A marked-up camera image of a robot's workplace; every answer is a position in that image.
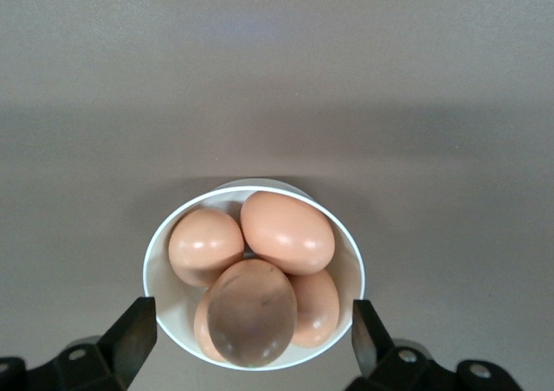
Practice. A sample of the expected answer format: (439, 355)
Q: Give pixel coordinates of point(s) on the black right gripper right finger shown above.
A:
(372, 348)

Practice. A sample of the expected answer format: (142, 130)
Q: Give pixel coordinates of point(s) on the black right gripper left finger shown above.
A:
(125, 343)

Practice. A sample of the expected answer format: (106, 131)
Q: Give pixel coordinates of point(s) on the brown egg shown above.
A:
(319, 313)
(285, 231)
(199, 244)
(201, 327)
(253, 313)

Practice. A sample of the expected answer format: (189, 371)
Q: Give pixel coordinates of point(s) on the white round bowl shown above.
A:
(347, 270)

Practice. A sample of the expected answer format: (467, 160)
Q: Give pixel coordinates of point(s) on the brown table cover sheet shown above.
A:
(277, 84)

